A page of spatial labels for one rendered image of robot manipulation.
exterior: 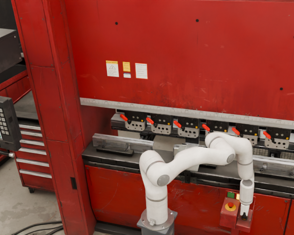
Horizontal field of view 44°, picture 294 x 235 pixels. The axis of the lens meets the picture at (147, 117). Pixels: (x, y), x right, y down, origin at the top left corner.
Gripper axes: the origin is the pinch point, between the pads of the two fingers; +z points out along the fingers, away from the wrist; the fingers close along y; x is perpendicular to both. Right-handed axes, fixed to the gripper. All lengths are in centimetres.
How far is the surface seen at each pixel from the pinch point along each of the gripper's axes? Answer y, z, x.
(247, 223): 3.0, 3.2, 2.1
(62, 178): -7, 2, -142
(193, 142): -36, -27, -41
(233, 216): 5.3, -4.3, -6.7
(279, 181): -25.9, -10.4, 20.0
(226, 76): -40, -82, -20
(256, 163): -34.4, -16.1, 4.2
